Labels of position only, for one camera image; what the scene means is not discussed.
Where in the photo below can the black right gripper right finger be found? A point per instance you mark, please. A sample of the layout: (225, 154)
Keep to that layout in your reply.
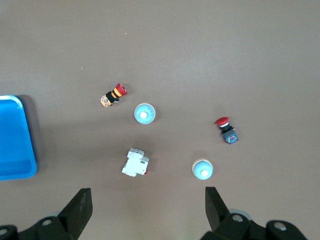
(222, 222)

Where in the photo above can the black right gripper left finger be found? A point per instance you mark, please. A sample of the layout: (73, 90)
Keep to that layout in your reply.
(72, 220)

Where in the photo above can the blue bell with beige button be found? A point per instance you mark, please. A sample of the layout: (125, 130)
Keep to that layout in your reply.
(144, 113)
(202, 169)

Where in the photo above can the white circuit breaker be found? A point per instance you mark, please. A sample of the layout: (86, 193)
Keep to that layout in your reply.
(135, 163)

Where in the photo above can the red mushroom button black body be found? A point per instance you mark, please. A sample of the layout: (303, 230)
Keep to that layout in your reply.
(228, 133)

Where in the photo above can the blue plastic tray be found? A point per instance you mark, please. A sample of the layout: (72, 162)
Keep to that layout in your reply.
(15, 140)

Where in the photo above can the red emergency stop yellow collar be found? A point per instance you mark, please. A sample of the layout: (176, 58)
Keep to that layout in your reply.
(113, 95)

